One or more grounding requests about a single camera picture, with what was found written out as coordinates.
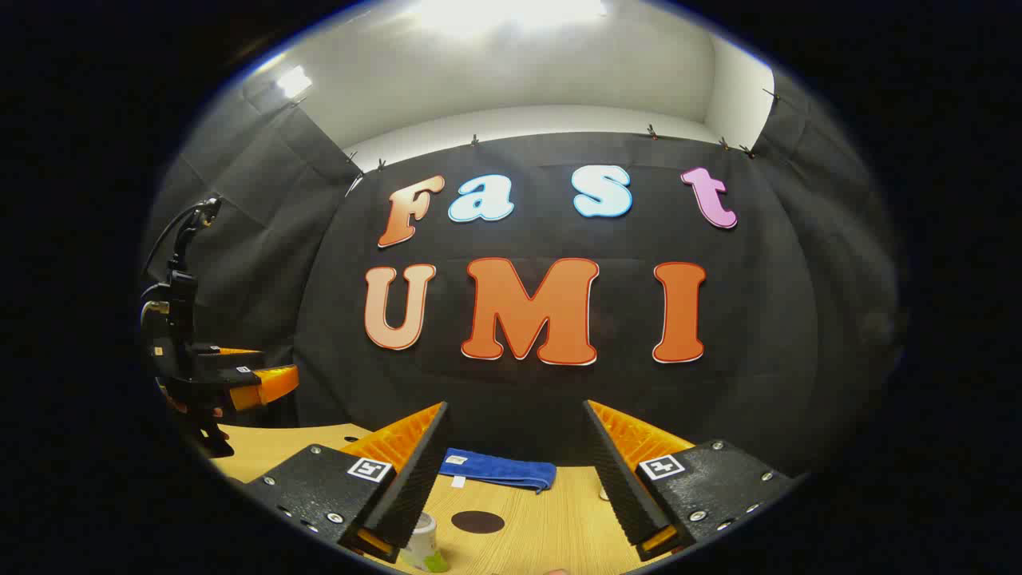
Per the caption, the clear water bottle green label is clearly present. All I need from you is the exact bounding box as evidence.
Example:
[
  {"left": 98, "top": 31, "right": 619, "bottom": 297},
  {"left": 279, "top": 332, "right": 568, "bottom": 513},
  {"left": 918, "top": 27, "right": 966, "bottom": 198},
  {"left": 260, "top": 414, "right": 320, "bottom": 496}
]
[{"left": 399, "top": 512, "right": 450, "bottom": 574}]

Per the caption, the small ceiling light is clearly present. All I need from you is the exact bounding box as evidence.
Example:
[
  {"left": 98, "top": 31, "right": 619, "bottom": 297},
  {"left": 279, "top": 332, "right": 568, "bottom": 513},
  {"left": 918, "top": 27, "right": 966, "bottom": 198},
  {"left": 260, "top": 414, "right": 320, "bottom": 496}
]
[{"left": 275, "top": 65, "right": 314, "bottom": 100}]

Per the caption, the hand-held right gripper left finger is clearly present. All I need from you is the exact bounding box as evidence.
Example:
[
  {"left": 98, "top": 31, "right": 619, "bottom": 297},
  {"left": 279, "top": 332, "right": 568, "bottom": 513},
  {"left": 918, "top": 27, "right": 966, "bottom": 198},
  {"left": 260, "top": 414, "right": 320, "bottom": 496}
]
[{"left": 244, "top": 401, "right": 450, "bottom": 564}]

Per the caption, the dark round coaster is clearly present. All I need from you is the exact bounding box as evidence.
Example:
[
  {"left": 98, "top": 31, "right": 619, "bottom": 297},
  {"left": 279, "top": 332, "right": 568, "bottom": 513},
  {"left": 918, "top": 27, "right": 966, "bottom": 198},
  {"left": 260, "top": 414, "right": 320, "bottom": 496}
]
[{"left": 451, "top": 510, "right": 505, "bottom": 534}]

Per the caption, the blue towel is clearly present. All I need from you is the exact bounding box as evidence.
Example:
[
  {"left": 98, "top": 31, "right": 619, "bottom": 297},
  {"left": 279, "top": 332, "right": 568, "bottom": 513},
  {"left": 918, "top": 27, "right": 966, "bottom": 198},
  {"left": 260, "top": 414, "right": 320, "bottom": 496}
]
[{"left": 438, "top": 447, "right": 557, "bottom": 494}]

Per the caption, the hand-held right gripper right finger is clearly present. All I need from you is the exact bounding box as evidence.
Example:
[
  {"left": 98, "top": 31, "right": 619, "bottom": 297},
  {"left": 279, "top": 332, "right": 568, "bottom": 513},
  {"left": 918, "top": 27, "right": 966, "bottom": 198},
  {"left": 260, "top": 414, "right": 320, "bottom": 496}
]
[{"left": 582, "top": 399, "right": 799, "bottom": 562}]

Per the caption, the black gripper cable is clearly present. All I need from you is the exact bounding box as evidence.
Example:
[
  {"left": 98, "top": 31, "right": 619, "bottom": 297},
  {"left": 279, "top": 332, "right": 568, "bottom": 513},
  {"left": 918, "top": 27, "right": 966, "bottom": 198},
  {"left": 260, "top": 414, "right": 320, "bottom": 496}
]
[{"left": 142, "top": 201, "right": 210, "bottom": 276}]

